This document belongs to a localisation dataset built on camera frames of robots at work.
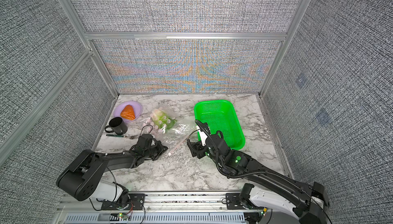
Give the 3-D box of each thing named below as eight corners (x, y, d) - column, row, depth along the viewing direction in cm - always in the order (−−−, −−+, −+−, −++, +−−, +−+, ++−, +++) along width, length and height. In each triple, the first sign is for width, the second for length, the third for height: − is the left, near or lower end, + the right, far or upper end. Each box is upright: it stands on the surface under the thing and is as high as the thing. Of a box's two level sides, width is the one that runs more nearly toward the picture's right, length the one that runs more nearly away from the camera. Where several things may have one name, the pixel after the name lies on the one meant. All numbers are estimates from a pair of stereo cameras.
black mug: (109, 134, 100) (102, 126, 92) (113, 124, 104) (107, 116, 97) (125, 134, 100) (120, 126, 92) (129, 124, 104) (124, 116, 97)
